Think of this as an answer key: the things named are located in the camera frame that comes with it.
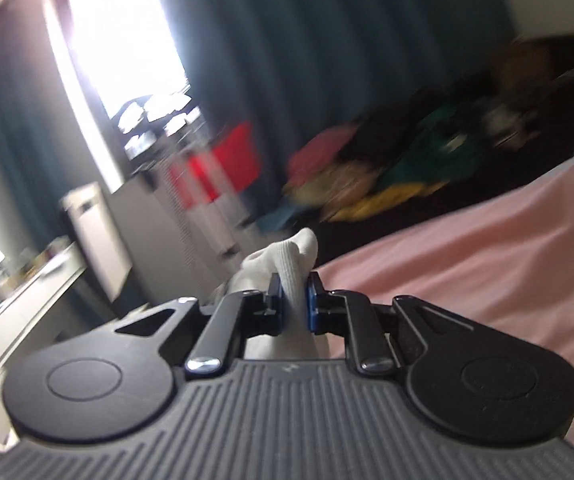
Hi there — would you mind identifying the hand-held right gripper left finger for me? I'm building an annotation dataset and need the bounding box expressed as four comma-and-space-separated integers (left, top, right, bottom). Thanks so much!
114, 273, 285, 377

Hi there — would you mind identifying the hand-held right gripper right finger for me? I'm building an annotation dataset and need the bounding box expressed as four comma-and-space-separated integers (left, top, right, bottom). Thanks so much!
307, 271, 478, 375

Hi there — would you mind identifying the white sock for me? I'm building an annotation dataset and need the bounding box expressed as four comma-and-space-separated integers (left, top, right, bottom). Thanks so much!
211, 227, 329, 361

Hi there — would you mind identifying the pile of colourful clothes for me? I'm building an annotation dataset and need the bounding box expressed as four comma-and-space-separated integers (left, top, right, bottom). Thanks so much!
262, 95, 498, 226
312, 34, 574, 268

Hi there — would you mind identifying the red bag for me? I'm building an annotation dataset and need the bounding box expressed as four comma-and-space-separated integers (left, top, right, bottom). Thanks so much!
167, 121, 262, 208

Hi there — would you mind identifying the pink bed sheet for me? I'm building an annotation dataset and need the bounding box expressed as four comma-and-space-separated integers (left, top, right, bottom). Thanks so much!
312, 152, 574, 461

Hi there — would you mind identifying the teal curtain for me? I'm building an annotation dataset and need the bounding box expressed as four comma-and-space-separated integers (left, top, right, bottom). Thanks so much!
0, 0, 515, 321

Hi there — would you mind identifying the white desk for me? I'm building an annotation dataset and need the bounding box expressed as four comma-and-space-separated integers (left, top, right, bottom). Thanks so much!
0, 240, 88, 441

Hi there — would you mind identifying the bright window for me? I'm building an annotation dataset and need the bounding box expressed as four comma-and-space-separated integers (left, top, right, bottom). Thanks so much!
42, 0, 193, 193

